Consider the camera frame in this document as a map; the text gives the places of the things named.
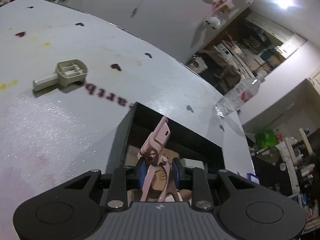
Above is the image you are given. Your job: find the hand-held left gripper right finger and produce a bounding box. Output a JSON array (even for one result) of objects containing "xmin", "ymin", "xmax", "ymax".
[{"xmin": 171, "ymin": 157, "xmax": 259, "ymax": 211}]

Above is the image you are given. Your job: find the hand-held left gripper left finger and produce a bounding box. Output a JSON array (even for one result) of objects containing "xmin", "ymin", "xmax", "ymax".
[{"xmin": 64, "ymin": 158, "xmax": 148, "ymax": 211}]

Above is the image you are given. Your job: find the black storage box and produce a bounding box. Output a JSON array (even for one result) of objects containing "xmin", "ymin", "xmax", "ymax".
[{"xmin": 106, "ymin": 102, "xmax": 225, "ymax": 203}]

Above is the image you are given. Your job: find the blue tissue pack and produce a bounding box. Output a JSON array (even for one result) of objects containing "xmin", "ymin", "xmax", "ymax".
[{"xmin": 246, "ymin": 172, "xmax": 260, "ymax": 185}]

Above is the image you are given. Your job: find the green plastic bag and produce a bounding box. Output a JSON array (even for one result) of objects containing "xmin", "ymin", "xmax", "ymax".
[{"xmin": 255, "ymin": 129, "xmax": 277, "ymax": 150}]

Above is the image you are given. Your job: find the black lettered board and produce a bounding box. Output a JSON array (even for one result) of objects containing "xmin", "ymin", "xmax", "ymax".
[{"xmin": 252, "ymin": 152, "xmax": 293, "ymax": 198}]

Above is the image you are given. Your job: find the clear plastic water bottle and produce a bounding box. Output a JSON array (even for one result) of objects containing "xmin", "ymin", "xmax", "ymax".
[{"xmin": 214, "ymin": 76, "xmax": 265, "ymax": 117}]

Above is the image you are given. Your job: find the shelf of bottles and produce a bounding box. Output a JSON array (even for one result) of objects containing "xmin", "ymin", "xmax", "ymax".
[{"xmin": 275, "ymin": 127, "xmax": 320, "ymax": 205}]

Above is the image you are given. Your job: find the white plush toy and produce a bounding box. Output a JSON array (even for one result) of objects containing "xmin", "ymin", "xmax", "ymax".
[{"xmin": 204, "ymin": 16, "xmax": 222, "ymax": 29}]

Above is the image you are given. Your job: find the beige plastic handle piece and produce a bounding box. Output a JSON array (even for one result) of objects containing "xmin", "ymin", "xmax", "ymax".
[{"xmin": 33, "ymin": 59, "xmax": 88, "ymax": 92}]

